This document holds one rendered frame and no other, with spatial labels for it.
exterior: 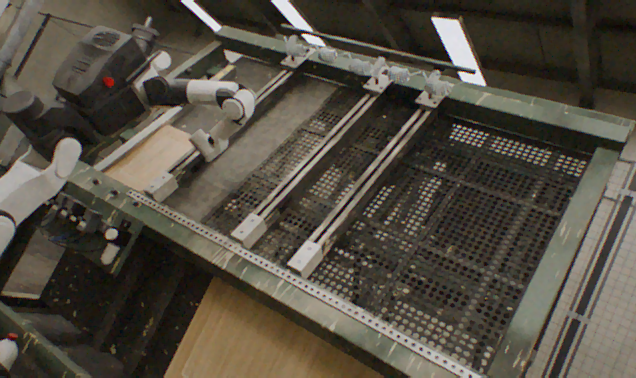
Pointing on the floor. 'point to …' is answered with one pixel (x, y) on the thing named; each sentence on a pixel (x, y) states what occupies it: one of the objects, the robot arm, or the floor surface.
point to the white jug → (7, 350)
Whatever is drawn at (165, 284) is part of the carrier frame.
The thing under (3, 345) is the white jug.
